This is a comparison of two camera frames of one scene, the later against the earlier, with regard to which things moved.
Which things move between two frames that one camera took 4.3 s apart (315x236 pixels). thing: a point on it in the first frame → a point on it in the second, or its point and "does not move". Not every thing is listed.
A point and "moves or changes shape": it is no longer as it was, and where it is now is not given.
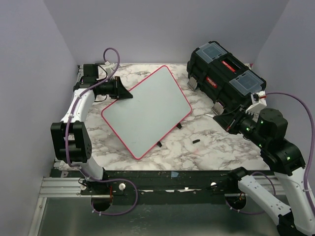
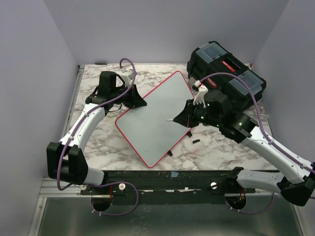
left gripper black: (120, 92) → (136, 100)
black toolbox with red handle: (222, 77) does not move
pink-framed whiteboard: (158, 104) moves or changes shape
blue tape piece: (174, 174) does not move
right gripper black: (225, 121) → (185, 117)
